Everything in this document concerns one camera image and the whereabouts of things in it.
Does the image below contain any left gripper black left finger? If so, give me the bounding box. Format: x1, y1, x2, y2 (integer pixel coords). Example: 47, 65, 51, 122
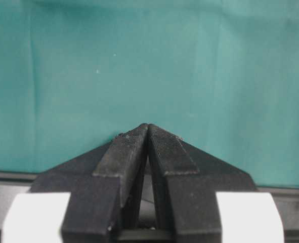
30, 124, 148, 240

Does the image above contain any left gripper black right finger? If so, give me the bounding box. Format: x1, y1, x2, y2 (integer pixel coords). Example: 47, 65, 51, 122
147, 124, 256, 237

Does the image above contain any black frame rail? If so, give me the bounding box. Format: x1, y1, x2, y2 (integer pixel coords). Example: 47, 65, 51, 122
0, 171, 299, 195

